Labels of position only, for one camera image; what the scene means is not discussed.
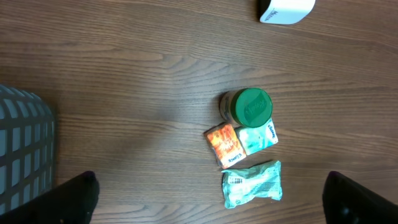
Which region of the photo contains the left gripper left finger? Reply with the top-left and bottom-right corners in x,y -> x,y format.
1,171 -> 100,224

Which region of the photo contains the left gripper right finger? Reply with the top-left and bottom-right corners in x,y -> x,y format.
322,171 -> 397,224

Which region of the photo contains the teal packet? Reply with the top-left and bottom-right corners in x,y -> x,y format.
222,161 -> 283,209

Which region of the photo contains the orange snack packet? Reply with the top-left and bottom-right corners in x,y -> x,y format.
204,123 -> 247,169

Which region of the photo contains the green lidded jar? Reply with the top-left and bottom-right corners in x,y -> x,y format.
219,88 -> 273,128

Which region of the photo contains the white barcode scanner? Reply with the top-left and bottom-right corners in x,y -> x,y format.
259,0 -> 316,25

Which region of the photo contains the grey plastic mesh basket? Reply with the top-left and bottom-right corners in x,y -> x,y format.
1,85 -> 56,215

